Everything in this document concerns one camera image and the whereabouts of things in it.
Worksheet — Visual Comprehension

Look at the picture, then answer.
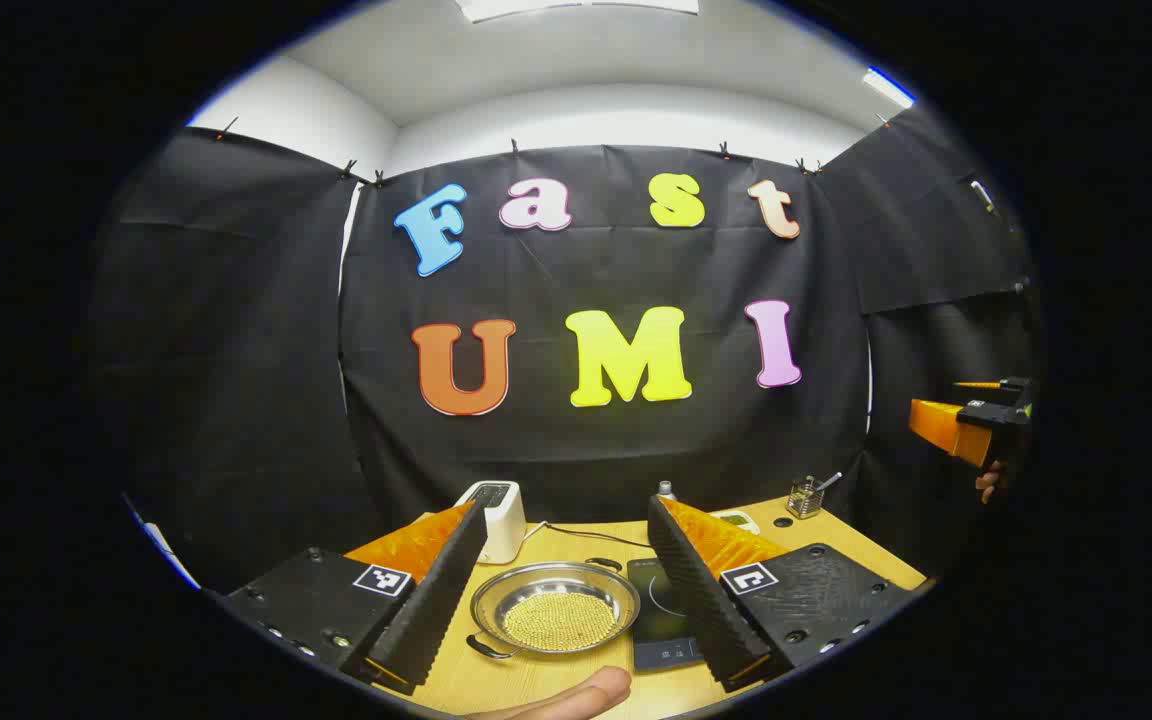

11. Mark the small ceiling light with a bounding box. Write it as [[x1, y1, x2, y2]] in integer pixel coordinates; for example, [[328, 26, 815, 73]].
[[862, 67, 915, 109]]

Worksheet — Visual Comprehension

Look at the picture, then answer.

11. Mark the white toaster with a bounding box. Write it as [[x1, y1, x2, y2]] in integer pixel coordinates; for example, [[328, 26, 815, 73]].
[[456, 480, 528, 565]]

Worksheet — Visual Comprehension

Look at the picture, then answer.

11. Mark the pile of yellow beans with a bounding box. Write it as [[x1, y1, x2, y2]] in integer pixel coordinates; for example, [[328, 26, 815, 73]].
[[503, 592, 619, 653]]

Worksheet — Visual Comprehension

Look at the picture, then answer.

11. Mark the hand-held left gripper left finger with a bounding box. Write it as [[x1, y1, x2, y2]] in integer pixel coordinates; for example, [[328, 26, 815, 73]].
[[221, 498, 490, 696]]

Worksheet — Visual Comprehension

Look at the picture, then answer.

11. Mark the stainless steel pot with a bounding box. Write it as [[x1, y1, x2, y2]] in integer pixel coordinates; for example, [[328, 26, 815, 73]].
[[465, 557, 642, 661]]

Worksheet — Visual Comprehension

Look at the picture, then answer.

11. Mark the black induction cooktop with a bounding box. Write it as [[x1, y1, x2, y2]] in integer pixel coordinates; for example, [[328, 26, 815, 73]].
[[626, 558, 707, 671]]

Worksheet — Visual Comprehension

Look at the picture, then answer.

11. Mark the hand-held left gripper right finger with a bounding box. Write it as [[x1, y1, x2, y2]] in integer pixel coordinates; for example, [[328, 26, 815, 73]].
[[647, 493, 922, 694]]

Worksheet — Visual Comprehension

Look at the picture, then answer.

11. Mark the black backdrop cloth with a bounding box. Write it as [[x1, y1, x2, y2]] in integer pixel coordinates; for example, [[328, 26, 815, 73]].
[[86, 105, 1042, 596]]

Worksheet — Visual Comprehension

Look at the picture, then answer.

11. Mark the toaster power cable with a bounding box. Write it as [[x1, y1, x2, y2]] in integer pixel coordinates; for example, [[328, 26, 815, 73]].
[[521, 520, 652, 549]]

